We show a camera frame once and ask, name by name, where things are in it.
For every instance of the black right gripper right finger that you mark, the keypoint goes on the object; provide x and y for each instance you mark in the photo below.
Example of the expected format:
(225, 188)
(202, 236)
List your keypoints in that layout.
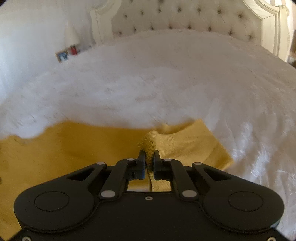
(161, 168)

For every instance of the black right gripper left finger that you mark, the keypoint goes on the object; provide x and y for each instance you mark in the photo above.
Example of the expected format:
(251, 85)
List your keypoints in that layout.
(136, 168)

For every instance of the yellow knit sweater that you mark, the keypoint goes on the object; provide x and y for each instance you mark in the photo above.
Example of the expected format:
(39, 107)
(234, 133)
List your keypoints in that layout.
(68, 146)

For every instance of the white embroidered bedspread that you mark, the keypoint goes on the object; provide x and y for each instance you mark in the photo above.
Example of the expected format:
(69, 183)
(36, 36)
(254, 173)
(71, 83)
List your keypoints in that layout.
(243, 94)

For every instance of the red bottle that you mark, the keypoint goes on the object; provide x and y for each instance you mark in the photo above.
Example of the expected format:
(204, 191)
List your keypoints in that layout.
(73, 50)

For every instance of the white table lamp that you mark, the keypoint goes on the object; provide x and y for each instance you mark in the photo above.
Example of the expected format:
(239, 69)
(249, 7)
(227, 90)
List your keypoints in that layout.
(71, 36)

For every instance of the cream tufted headboard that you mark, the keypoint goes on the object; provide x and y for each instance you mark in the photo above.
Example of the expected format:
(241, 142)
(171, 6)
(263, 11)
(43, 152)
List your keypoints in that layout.
(257, 22)

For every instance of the wooden picture frame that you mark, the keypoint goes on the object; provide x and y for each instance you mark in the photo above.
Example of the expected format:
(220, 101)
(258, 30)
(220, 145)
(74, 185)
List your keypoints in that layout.
(62, 56)

